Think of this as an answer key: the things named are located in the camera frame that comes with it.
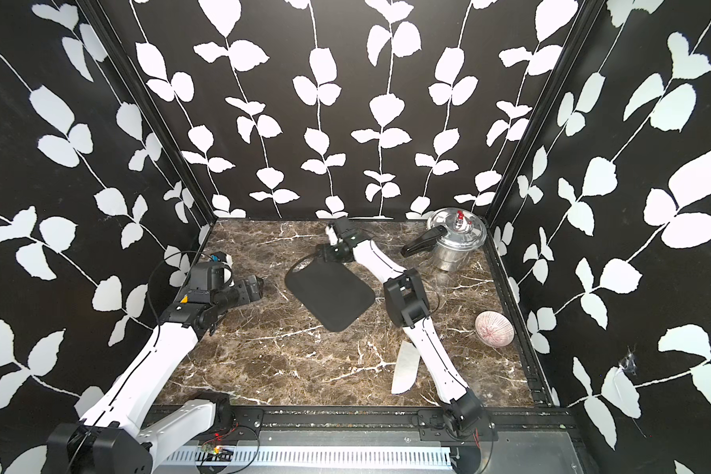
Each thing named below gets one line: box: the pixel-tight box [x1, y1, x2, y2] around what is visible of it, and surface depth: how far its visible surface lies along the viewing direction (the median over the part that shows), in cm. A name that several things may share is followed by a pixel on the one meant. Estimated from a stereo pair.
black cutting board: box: [284, 256, 376, 332], surface depth 103 cm
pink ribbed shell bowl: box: [474, 310, 516, 348], surface depth 90 cm
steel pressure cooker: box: [400, 207, 488, 272], surface depth 101 cm
